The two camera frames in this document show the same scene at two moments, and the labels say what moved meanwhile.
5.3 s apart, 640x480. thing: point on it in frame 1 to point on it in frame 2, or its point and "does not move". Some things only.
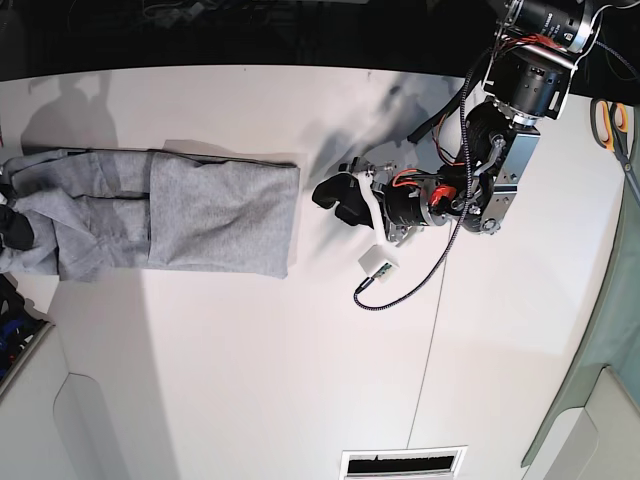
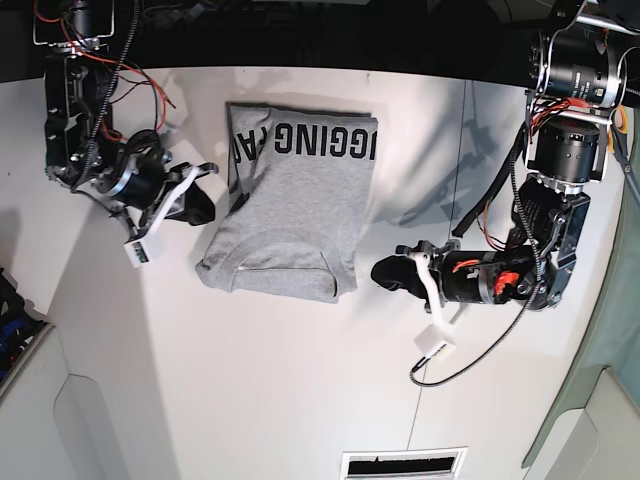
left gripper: x=15 y=228 to x=145 y=183
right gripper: x=410 y=198 to x=461 y=276
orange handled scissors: x=609 y=123 does not move
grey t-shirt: x=103 y=213 to x=300 y=186
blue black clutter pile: x=19 y=325 does not move
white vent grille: x=420 y=463 does not move
